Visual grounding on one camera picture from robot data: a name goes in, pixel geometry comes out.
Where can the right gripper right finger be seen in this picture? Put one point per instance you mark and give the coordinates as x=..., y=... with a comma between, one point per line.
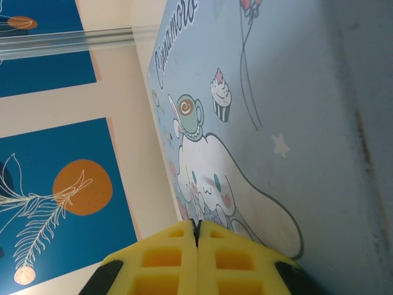
x=239, y=267

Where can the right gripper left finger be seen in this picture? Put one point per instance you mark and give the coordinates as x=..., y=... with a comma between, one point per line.
x=165, y=264

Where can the light blue cartoon tin box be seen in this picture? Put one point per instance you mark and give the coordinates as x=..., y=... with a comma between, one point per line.
x=276, y=92

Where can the blue panel orange circle feather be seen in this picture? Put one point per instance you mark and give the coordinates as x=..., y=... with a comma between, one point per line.
x=92, y=147

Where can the blue floral wall panel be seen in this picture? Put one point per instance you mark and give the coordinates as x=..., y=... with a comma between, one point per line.
x=46, y=72

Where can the clear plastic rail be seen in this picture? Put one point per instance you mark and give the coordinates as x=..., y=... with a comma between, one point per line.
x=76, y=41

